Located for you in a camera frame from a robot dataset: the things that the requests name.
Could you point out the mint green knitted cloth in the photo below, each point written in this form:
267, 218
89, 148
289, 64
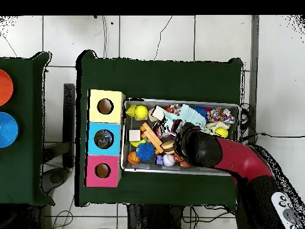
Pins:
193, 115

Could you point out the clear plastic bag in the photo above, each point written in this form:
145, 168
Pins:
103, 138

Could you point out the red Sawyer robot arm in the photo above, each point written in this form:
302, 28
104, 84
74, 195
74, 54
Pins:
238, 159

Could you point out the silver mesh bin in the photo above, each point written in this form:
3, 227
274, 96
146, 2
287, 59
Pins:
147, 167

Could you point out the wooden box with three holes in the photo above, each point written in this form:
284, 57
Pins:
114, 114

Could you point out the wooden cube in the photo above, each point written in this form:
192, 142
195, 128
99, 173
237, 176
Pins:
134, 135
158, 113

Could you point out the toy burger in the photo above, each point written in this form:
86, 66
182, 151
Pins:
168, 146

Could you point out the orange plastic toy block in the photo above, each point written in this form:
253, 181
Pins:
152, 137

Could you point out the blue spiky ball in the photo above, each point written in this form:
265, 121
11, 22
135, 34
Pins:
145, 151

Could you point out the small yellow tennis ball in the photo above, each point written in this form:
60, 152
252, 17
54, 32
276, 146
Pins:
221, 132

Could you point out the yellow cheese wedge toy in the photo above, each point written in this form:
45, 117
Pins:
131, 111

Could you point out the dark green table cloth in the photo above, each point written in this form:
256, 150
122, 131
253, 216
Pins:
162, 78
23, 167

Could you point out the orange toy basketball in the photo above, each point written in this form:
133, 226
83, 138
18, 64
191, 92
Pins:
133, 158

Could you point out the blue plastic bowl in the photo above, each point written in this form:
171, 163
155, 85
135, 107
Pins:
7, 130

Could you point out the orange plastic bowl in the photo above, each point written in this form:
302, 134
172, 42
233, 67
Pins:
4, 87

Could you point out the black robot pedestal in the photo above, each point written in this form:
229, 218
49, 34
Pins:
155, 218

